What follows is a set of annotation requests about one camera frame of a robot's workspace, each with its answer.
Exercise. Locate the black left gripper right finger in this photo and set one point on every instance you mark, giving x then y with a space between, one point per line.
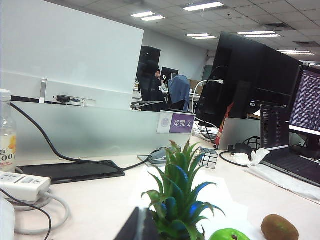
151 230

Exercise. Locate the brown fuzzy kiwi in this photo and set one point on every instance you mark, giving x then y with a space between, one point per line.
280 228

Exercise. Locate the white power strip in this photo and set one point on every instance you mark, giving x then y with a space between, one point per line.
22 183

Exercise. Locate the white AOC monitor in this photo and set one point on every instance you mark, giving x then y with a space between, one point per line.
70 50

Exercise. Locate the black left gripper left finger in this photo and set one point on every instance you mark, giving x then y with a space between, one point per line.
130 228

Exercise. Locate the dark open laptop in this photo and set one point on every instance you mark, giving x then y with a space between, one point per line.
287 155

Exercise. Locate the ceiling light panel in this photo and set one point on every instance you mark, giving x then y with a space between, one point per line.
258 34
203 6
148 16

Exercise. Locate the large black monitor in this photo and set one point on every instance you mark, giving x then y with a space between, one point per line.
255 75

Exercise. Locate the orange toy pineapple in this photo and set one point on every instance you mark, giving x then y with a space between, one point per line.
177 200

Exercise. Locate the white paper sheet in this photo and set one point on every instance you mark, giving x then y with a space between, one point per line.
230 195

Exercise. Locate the frosted glass desk partition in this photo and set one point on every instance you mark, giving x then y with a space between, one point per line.
100 132

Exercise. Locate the clear C100 drink bottle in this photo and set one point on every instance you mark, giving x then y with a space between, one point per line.
7 140

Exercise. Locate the grey stapler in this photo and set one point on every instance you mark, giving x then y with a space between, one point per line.
156 156

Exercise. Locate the silver mirror cube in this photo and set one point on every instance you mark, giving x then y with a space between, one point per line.
207 158

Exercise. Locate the green toy apple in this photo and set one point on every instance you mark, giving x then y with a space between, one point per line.
225 235

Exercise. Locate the red snack bag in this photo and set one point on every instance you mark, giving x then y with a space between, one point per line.
223 125

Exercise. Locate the chair with blue jacket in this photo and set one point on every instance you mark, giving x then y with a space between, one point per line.
178 91

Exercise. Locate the crumpled white tissue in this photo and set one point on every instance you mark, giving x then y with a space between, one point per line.
252 157

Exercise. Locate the flat black monitor base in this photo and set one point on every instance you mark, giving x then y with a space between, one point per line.
72 170

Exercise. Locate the black office chair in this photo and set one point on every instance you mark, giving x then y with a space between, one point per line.
150 92

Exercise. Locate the purple and white name plate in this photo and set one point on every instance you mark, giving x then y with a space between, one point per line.
177 122

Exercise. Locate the seated person in background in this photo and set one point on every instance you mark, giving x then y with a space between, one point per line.
157 75

